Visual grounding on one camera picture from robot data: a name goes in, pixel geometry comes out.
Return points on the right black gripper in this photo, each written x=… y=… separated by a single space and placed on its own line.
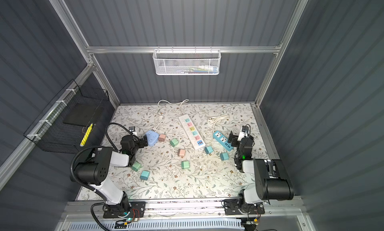
x=235 y=138

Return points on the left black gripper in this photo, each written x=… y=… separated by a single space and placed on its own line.
x=141 y=141

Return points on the teal USB power strip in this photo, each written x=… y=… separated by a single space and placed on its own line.
x=222 y=140

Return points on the teal charger cube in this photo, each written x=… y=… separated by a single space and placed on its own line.
x=224 y=156
x=145 y=175
x=208 y=150

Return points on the white multicolour power strip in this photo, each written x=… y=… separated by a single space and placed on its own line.
x=192 y=132

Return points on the green charger cube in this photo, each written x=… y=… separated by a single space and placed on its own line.
x=185 y=165
x=136 y=166
x=174 y=142

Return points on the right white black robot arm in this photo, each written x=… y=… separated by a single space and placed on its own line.
x=271 y=180

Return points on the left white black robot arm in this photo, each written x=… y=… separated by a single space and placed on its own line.
x=90 y=168

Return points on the blue triangular socket adapter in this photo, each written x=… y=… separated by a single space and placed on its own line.
x=152 y=138

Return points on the pink charger cube upper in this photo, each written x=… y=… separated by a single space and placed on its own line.
x=162 y=138

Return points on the pink charger cube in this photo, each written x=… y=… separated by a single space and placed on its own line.
x=182 y=153
x=162 y=138

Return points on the pink charger cube lower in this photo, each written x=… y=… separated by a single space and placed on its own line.
x=182 y=153

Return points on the floral table mat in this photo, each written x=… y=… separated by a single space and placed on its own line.
x=208 y=176

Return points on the yellow marker pen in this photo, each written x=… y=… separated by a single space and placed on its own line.
x=86 y=135

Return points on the black pad in basket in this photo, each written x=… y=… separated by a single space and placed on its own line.
x=83 y=115

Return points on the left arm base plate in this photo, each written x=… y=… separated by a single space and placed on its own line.
x=129 y=210

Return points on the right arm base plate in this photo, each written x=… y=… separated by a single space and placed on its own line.
x=235 y=207

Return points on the black wire wall basket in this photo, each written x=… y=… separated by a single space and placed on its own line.
x=50 y=134

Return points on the white wire mesh basket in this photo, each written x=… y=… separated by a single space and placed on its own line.
x=183 y=63

